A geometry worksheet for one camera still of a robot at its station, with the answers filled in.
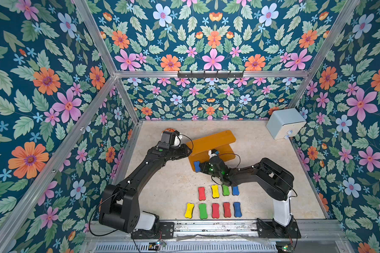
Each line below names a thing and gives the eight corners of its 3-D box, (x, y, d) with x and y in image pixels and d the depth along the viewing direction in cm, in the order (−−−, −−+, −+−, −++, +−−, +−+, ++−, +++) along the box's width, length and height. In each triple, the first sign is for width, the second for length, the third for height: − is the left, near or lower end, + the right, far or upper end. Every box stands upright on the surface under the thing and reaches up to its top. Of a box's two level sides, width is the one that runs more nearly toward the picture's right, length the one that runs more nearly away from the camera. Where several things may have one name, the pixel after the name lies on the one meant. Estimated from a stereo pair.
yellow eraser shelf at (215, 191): (211, 198, 85) (212, 197, 84) (211, 186, 90) (211, 184, 88) (219, 198, 85) (219, 197, 84) (218, 186, 90) (218, 184, 88)
